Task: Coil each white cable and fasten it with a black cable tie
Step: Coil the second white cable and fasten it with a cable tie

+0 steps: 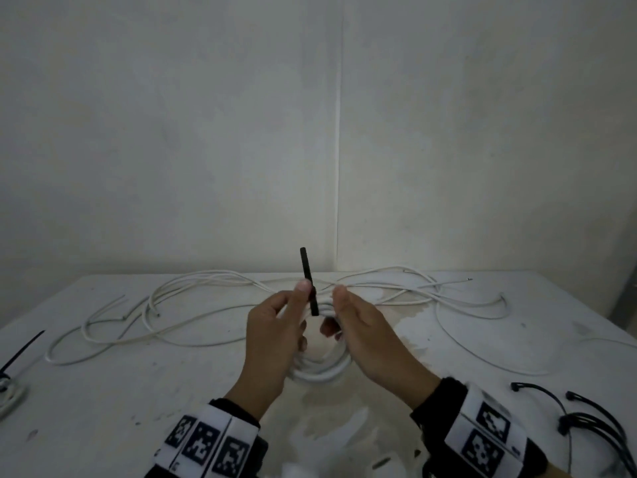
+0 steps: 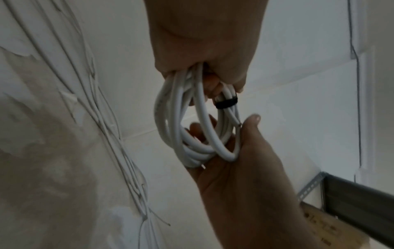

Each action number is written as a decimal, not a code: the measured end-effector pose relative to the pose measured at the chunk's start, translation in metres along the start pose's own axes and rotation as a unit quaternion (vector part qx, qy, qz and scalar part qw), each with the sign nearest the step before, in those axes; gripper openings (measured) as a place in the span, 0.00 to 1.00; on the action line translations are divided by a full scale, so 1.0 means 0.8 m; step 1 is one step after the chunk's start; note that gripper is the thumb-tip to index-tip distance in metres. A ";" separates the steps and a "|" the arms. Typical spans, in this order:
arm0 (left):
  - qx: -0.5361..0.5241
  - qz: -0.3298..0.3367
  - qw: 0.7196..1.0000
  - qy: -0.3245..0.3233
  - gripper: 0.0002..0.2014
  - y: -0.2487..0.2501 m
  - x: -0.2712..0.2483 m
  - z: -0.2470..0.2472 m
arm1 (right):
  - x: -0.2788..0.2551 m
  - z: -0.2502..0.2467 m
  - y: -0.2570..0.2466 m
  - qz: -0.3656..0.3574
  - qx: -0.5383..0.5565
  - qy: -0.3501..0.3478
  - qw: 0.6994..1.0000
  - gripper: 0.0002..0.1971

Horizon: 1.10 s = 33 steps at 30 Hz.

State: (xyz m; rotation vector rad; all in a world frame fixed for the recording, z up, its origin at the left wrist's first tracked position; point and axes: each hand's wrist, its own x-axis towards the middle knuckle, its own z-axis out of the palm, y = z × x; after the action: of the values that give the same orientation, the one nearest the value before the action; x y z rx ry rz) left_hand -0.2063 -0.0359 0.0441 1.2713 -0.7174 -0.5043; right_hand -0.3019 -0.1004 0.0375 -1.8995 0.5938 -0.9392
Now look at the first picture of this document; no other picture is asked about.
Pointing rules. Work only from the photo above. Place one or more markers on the person's left hand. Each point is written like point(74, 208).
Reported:
point(273, 338)

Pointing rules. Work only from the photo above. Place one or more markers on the person's right hand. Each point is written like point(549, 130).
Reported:
point(378, 348)

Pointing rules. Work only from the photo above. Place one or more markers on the black plastic zip tie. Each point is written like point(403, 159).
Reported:
point(306, 268)
point(25, 345)

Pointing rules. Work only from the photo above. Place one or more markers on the bunch of black zip ties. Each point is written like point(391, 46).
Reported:
point(587, 420)

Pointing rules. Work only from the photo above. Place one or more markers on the person's right forearm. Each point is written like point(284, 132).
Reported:
point(557, 472)

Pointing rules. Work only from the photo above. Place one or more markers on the person's left forearm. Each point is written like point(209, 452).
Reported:
point(254, 400)

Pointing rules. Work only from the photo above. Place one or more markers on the black left wristband white markers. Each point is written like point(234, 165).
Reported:
point(209, 443)

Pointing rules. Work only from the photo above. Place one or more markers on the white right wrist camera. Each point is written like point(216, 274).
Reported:
point(398, 465)

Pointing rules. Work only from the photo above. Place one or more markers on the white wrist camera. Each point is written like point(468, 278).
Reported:
point(398, 465)
point(296, 470)

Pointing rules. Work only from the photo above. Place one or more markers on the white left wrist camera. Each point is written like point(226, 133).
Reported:
point(296, 470)

